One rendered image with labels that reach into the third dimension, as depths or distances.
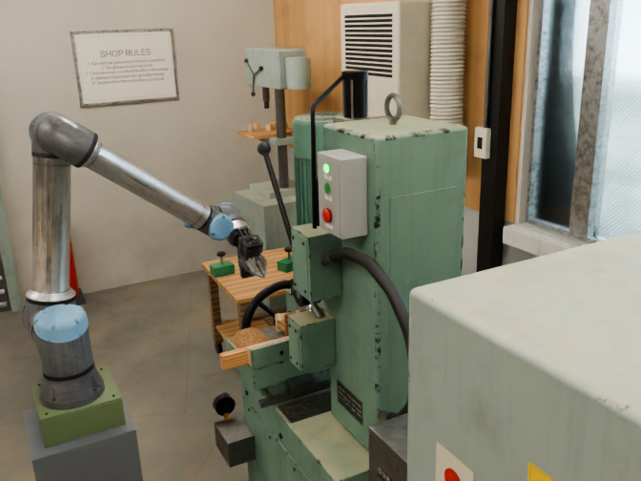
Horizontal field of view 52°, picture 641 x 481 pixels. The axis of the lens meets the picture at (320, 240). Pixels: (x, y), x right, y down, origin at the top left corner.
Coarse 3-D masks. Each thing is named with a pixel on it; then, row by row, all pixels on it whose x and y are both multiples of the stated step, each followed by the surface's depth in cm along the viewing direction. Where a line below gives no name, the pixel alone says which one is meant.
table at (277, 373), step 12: (276, 336) 184; (228, 348) 183; (288, 360) 171; (240, 372) 177; (252, 372) 168; (264, 372) 168; (276, 372) 170; (288, 372) 172; (300, 372) 174; (312, 372) 175; (252, 384) 169; (264, 384) 169; (276, 384) 171
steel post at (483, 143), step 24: (504, 0) 263; (504, 24) 265; (504, 48) 268; (504, 72) 272; (504, 96) 275; (504, 120) 279; (480, 144) 285; (504, 144) 282; (504, 168) 286; (480, 192) 295; (504, 192) 290; (480, 216) 298; (504, 216) 293; (480, 240) 301; (480, 264) 304
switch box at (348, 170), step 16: (320, 160) 131; (336, 160) 126; (352, 160) 126; (320, 176) 132; (336, 176) 127; (352, 176) 126; (320, 192) 134; (336, 192) 128; (352, 192) 127; (320, 208) 135; (336, 208) 129; (352, 208) 128; (320, 224) 136; (336, 224) 130; (352, 224) 129
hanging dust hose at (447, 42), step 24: (456, 0) 280; (432, 24) 290; (456, 24) 284; (432, 48) 291; (456, 48) 286; (432, 72) 293; (456, 72) 289; (432, 96) 297; (456, 96) 293; (456, 120) 295
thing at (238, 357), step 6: (264, 342) 172; (240, 348) 169; (246, 348) 169; (222, 354) 166; (228, 354) 166; (234, 354) 167; (240, 354) 168; (246, 354) 169; (222, 360) 166; (228, 360) 167; (234, 360) 167; (240, 360) 168; (246, 360) 169; (222, 366) 166; (228, 366) 167; (234, 366) 168
